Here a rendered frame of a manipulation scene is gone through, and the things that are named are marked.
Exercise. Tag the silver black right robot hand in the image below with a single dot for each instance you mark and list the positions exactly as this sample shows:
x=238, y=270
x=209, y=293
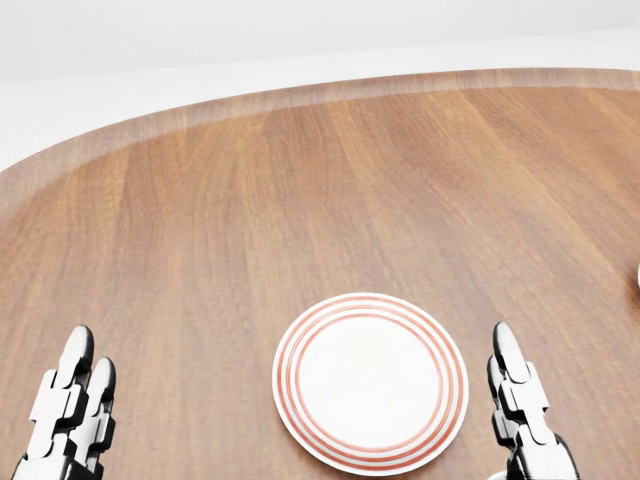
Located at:
x=525, y=410

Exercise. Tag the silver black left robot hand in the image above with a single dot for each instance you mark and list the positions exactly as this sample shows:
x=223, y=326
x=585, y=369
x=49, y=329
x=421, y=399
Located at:
x=65, y=400

